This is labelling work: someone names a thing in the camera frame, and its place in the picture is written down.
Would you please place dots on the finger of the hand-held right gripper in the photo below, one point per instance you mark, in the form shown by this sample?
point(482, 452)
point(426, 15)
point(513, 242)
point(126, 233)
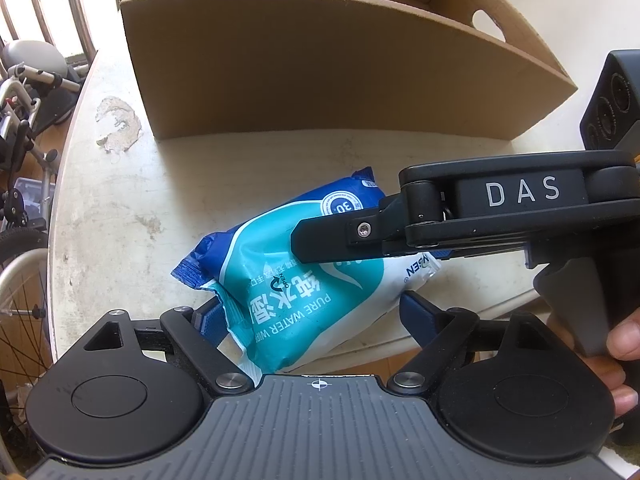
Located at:
point(330, 237)

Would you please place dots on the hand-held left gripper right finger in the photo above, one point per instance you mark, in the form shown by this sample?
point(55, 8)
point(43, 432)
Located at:
point(417, 317)

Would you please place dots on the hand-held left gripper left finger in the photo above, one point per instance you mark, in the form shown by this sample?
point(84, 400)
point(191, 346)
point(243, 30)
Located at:
point(207, 322)

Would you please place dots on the blue wet wipes pack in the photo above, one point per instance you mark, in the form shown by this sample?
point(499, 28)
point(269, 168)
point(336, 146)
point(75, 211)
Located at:
point(300, 290)

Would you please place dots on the brown cardboard box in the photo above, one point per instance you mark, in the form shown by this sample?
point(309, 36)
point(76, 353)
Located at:
point(325, 70)

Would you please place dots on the person's right hand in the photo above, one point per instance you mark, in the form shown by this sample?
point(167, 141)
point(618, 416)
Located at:
point(625, 340)

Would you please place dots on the black folding wheelchair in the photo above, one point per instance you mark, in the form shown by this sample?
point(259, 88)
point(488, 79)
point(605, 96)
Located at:
point(25, 90)

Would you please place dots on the metal window railing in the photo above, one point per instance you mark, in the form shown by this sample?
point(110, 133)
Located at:
point(75, 5)

